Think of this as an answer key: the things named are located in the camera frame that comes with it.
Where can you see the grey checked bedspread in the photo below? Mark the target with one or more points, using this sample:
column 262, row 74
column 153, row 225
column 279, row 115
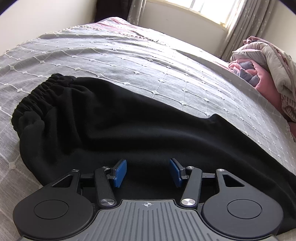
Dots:
column 143, row 61

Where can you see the pink folded blanket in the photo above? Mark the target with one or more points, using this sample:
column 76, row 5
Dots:
column 260, row 79

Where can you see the folded beige grey quilt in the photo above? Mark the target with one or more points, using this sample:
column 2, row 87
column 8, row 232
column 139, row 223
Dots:
column 280, row 64

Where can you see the dark hanging clothes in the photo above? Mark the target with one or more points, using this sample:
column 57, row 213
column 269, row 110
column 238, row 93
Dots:
column 109, row 8

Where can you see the grey dotted curtain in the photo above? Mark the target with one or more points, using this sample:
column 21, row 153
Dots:
column 136, row 11

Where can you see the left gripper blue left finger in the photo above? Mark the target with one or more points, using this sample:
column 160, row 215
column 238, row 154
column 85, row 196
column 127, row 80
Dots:
column 117, row 173

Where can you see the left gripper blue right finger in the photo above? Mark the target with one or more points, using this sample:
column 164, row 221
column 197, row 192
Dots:
column 177, row 172

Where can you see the striped folded blanket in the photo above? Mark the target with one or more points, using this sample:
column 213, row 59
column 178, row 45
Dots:
column 289, row 107

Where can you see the black pants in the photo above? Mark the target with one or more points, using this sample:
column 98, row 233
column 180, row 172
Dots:
column 86, row 123

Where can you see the right grey curtain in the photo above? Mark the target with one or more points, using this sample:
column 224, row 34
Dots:
column 250, row 21

